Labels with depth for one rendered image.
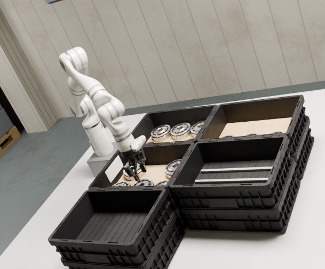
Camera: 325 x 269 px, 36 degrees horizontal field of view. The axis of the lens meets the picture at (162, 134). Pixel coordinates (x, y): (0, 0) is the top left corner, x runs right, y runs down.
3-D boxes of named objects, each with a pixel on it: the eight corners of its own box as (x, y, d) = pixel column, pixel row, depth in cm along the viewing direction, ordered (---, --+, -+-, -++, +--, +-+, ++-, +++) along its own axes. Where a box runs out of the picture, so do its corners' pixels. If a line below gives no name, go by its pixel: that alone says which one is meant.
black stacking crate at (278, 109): (205, 164, 215) (196, 142, 210) (226, 125, 236) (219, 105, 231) (295, 159, 194) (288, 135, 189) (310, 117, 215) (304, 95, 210)
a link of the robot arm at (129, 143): (137, 152, 195) (132, 139, 192) (115, 153, 201) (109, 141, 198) (147, 139, 202) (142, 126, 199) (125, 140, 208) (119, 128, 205)
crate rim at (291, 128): (197, 145, 210) (195, 141, 209) (220, 108, 232) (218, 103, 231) (290, 139, 189) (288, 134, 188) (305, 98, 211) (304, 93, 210)
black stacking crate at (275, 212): (187, 232, 198) (177, 209, 193) (212, 183, 220) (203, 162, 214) (285, 235, 177) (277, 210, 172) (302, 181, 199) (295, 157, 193)
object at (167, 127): (148, 138, 244) (148, 137, 243) (155, 127, 251) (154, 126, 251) (167, 135, 239) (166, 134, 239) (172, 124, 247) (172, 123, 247)
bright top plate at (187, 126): (167, 135, 239) (166, 134, 239) (176, 124, 246) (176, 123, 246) (184, 135, 233) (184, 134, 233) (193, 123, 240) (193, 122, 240)
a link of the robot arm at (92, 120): (83, 91, 251) (97, 119, 259) (67, 100, 248) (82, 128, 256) (90, 94, 243) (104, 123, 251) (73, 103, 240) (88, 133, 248)
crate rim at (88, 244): (48, 245, 189) (45, 240, 187) (88, 193, 210) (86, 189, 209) (134, 251, 167) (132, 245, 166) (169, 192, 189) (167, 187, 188)
